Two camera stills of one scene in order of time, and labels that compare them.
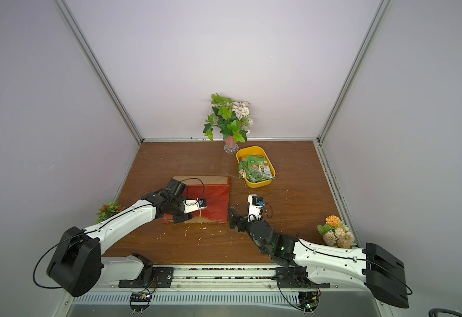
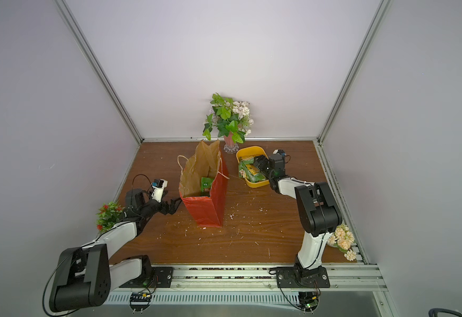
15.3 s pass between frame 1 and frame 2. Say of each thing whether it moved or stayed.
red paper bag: moved
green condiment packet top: moved
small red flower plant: stayed
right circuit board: stayed
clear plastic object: stayed
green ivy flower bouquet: stayed
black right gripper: moved
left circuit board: stayed
